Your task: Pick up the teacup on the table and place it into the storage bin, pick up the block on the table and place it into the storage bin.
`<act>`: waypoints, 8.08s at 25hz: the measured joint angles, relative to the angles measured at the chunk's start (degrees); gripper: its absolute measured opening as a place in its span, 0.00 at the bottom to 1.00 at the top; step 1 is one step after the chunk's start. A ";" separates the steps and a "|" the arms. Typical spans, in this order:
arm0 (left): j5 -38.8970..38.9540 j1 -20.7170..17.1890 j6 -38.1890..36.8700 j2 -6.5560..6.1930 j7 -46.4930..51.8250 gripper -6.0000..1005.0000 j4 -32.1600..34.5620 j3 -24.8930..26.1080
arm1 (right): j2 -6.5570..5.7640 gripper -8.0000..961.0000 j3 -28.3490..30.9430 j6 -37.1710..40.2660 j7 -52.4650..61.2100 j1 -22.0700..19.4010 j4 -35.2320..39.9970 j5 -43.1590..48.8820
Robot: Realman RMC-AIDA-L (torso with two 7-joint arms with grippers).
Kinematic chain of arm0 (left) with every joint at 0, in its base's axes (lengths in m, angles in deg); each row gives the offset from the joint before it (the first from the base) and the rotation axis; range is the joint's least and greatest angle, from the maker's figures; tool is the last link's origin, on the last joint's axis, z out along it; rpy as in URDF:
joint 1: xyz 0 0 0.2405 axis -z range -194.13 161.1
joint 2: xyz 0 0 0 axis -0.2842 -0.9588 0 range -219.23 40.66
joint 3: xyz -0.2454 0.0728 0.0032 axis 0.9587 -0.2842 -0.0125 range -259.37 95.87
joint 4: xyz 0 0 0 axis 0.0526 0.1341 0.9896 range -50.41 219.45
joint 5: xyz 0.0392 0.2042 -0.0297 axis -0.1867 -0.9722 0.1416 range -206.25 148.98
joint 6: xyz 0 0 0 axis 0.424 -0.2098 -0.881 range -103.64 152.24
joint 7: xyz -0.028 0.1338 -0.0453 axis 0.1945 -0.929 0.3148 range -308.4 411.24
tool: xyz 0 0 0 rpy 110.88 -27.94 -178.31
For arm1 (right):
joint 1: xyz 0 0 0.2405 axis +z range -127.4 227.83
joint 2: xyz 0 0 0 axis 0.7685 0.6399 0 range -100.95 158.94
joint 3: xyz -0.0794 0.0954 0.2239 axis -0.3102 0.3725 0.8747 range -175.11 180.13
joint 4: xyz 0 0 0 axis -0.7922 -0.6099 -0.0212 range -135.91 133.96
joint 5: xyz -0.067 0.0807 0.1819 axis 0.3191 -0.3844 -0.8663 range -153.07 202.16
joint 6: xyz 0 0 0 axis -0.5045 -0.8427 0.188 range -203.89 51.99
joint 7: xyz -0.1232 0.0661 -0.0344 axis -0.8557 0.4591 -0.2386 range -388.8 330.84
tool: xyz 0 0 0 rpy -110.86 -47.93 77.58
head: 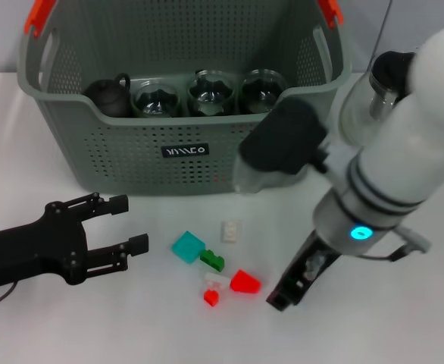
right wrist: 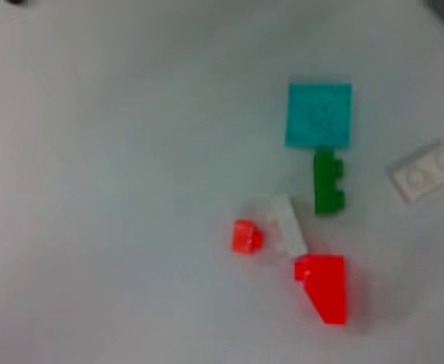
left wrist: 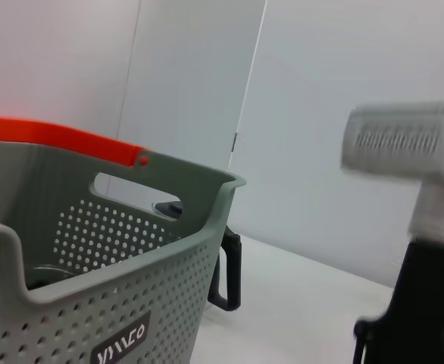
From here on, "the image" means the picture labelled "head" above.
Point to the glass teacup black sleeve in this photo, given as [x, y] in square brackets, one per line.
[261, 95]
[210, 98]
[155, 102]

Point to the off-white plate toy brick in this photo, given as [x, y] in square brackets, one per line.
[230, 232]

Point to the cyan square toy brick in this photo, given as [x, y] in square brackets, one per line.
[187, 246]

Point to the white narrow toy brick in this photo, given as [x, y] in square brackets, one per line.
[216, 281]

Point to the grey perforated plastic basket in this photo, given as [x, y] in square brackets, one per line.
[131, 163]

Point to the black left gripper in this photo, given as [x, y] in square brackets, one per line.
[36, 246]

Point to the green toy brick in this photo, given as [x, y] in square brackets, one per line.
[212, 261]

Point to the small red toy brick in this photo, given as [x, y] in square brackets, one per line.
[211, 298]

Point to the large red toy brick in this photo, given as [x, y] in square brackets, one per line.
[244, 282]

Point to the black clay teapot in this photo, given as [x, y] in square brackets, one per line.
[106, 98]

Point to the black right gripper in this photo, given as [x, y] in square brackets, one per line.
[313, 261]

